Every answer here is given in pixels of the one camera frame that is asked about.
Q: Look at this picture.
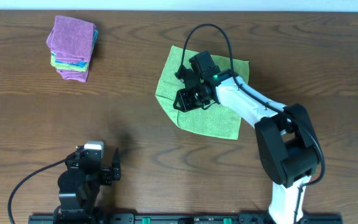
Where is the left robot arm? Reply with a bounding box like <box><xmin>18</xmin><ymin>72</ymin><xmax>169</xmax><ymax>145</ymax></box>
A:
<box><xmin>53</xmin><ymin>146</ymin><xmax>121</xmax><ymax>223</ymax></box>

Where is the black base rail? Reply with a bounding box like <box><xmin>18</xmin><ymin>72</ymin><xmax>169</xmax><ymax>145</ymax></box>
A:
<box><xmin>27</xmin><ymin>212</ymin><xmax>344</xmax><ymax>224</ymax></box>

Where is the black cable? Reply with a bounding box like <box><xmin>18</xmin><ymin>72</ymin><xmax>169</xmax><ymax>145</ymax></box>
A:
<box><xmin>7</xmin><ymin>158</ymin><xmax>68</xmax><ymax>224</ymax></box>
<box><xmin>180</xmin><ymin>23</ymin><xmax>326</xmax><ymax>224</ymax></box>

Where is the green microfiber cloth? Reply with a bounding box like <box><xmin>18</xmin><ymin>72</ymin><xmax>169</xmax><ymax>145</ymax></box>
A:
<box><xmin>155</xmin><ymin>45</ymin><xmax>242</xmax><ymax>140</ymax></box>

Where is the bottom purple folded cloth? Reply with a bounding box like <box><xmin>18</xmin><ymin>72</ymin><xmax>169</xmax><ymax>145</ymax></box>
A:
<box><xmin>57</xmin><ymin>70</ymin><xmax>89</xmax><ymax>83</ymax></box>

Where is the purple folded cloth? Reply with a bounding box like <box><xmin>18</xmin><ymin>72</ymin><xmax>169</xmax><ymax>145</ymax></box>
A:
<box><xmin>57</xmin><ymin>70</ymin><xmax>89</xmax><ymax>83</ymax></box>
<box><xmin>47</xmin><ymin>16</ymin><xmax>96</xmax><ymax>57</ymax></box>

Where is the light green folded cloth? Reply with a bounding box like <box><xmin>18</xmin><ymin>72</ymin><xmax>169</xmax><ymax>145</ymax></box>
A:
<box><xmin>50</xmin><ymin>54</ymin><xmax>89</xmax><ymax>72</ymax></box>

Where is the blue folded cloth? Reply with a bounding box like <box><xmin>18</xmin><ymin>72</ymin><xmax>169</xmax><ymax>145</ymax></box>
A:
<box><xmin>51</xmin><ymin>29</ymin><xmax>99</xmax><ymax>68</ymax></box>

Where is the left black cable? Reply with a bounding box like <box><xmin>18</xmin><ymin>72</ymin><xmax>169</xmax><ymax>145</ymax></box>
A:
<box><xmin>7</xmin><ymin>158</ymin><xmax>68</xmax><ymax>224</ymax></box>

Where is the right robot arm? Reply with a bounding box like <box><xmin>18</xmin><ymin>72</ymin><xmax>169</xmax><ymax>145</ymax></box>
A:
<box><xmin>173</xmin><ymin>64</ymin><xmax>326</xmax><ymax>223</ymax></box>

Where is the top purple folded cloth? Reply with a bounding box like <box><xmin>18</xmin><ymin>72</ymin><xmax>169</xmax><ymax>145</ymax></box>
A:
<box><xmin>47</xmin><ymin>16</ymin><xmax>96</xmax><ymax>57</ymax></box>

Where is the right black cable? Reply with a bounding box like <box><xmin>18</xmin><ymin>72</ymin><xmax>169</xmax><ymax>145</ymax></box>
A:
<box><xmin>180</xmin><ymin>23</ymin><xmax>326</xmax><ymax>224</ymax></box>

